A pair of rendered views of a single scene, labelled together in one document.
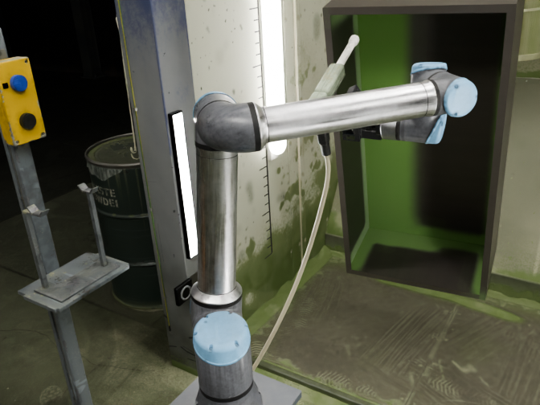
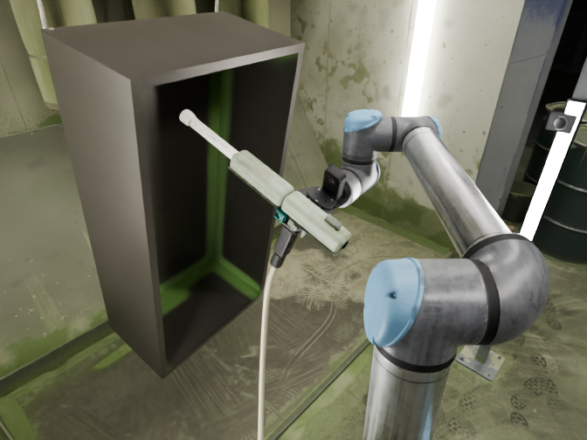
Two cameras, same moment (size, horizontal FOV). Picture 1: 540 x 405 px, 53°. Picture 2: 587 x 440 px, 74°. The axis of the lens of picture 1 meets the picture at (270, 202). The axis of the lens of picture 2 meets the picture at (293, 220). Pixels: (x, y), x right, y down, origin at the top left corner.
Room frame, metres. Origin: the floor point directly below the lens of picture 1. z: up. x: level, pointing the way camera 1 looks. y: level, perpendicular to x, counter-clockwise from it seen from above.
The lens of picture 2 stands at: (1.47, 0.54, 1.81)
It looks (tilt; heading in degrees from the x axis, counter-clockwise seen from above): 32 degrees down; 280
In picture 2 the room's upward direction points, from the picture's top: straight up
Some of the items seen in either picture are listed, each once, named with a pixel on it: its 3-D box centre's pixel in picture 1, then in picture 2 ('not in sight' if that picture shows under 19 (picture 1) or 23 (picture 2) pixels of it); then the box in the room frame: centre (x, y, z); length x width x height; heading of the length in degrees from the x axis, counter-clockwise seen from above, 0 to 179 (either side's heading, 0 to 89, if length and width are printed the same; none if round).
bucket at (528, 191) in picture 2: not in sight; (515, 202); (0.07, -2.69, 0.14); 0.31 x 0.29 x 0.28; 56
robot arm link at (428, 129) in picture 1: (421, 125); (356, 176); (1.46, -0.43, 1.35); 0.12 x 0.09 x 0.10; 64
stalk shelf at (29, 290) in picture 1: (75, 279); not in sight; (1.68, 0.71, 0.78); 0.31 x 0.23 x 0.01; 146
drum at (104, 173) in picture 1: (149, 218); not in sight; (2.87, 0.70, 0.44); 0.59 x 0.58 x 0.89; 37
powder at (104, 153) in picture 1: (138, 149); not in sight; (2.87, 0.70, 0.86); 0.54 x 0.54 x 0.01
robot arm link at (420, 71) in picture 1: (429, 86); (365, 135); (1.45, -0.44, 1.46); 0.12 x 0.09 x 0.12; 10
